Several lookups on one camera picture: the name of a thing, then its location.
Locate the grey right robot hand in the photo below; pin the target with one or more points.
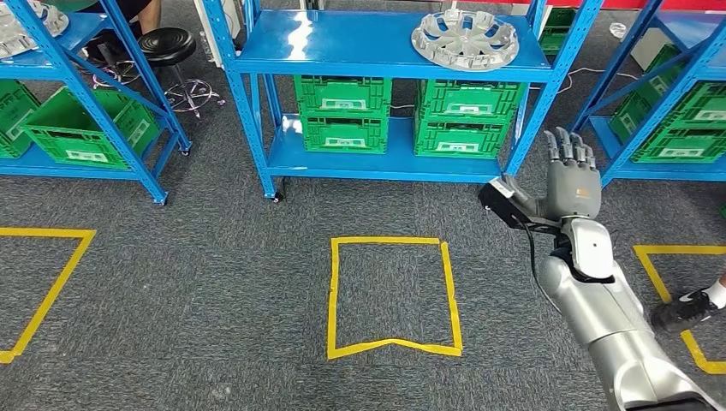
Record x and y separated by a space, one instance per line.
576 190

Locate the silver plastic wheel hubcap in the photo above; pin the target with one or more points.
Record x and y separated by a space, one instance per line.
22 34
465 39

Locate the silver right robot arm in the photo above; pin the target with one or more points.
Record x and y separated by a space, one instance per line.
612 323

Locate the blue metal shelf rack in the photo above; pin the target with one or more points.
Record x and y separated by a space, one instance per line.
79 39
695 28
351 45

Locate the yellow tape square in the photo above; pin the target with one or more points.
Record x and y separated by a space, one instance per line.
334 295
652 272

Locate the white table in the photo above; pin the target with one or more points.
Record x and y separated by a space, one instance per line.
224 22
646 54

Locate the standing person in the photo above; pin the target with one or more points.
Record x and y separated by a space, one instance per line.
680 309

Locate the black stool with chrome base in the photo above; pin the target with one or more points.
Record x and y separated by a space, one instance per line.
116 74
167 45

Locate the seated person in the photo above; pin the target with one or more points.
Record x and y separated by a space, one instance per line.
150 14

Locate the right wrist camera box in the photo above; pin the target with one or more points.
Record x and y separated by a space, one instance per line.
496 204

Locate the chrome barrier post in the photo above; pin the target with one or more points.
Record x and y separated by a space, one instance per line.
311 4

